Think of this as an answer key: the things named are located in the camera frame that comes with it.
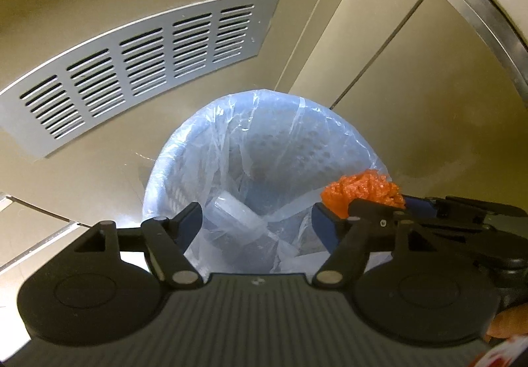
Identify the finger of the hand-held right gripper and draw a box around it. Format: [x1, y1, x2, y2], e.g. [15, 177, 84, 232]
[347, 198, 414, 226]
[403, 195, 525, 228]

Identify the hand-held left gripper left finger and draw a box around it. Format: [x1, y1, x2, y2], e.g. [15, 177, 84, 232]
[73, 201, 204, 290]

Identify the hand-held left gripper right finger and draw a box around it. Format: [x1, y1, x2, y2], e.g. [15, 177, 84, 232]
[311, 202, 439, 290]

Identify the orange mesh net ball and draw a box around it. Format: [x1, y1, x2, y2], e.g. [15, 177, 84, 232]
[320, 169, 406, 220]

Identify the blue plastic trash bin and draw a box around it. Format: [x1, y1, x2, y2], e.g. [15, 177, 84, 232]
[142, 89, 391, 274]

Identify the person's right hand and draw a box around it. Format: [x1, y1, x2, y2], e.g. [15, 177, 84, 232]
[485, 304, 528, 346]

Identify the clear plastic cup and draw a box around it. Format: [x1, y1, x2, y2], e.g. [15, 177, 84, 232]
[212, 191, 271, 238]

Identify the waste bin with plastic liner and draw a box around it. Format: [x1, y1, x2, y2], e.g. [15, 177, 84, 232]
[142, 89, 391, 274]

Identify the red and white cloth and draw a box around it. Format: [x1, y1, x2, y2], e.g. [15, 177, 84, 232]
[469, 335, 528, 367]

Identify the grey vent grille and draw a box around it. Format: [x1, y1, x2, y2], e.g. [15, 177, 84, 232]
[0, 0, 283, 160]

